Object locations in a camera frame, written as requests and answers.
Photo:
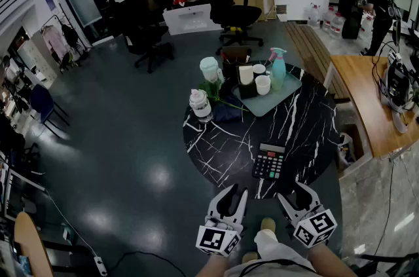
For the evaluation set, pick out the clear water bottle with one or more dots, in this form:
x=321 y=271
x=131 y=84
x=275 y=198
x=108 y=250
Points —
x=328 y=19
x=337 y=26
x=313 y=16

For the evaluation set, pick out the dark blue cloth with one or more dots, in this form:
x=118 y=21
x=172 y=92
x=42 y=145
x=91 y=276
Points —
x=227 y=112

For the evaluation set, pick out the glass jar with white lid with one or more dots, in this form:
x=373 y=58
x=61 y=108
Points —
x=200 y=105

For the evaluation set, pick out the black calculator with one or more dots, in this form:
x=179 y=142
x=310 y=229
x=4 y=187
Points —
x=269 y=162

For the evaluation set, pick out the white cup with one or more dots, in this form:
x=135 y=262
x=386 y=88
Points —
x=259 y=70
x=262 y=85

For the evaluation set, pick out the blue chair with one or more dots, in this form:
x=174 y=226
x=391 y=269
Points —
x=42 y=102

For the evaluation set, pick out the person's tan shoe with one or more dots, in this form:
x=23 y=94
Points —
x=249 y=257
x=268 y=224

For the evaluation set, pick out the black clothes rack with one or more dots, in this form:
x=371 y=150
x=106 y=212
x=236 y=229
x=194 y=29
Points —
x=70 y=35

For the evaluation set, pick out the teal spray bottle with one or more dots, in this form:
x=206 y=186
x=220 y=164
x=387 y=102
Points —
x=279 y=71

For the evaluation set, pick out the person's white trousers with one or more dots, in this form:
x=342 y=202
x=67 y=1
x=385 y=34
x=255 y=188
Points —
x=271 y=249

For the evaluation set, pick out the green plant sprig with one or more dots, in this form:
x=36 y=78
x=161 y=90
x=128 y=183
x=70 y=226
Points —
x=214 y=90

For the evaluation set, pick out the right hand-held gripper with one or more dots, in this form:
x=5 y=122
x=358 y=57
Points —
x=314 y=230

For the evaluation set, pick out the black box with cups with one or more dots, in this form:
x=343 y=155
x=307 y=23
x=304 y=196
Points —
x=235 y=54

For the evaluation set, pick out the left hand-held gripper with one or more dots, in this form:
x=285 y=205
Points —
x=216 y=241

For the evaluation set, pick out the grey device on stand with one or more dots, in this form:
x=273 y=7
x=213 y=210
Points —
x=396 y=85

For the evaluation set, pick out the grey-green tray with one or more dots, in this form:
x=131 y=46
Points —
x=265 y=103

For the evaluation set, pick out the person's right forearm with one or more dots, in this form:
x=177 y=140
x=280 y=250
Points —
x=329 y=262

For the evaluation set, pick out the round wooden table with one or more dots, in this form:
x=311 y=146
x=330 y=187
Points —
x=29 y=243

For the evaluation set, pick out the person's left forearm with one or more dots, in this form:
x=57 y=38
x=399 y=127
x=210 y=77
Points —
x=212 y=267

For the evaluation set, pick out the wooden slat bench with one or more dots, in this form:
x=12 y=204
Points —
x=311 y=49

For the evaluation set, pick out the black office chair with armrests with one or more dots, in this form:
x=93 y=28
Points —
x=235 y=12

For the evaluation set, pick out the white power strip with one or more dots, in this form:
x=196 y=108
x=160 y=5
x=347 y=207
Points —
x=100 y=266

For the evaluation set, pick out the white sink basin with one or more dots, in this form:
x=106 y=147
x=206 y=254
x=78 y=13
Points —
x=191 y=18

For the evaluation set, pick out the mint lidded tumbler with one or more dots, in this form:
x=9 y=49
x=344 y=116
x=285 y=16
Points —
x=209 y=69

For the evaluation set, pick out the black cabinet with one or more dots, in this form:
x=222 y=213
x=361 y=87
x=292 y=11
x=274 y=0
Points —
x=350 y=7

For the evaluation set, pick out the wooden desk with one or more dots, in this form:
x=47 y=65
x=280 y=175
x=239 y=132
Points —
x=360 y=95

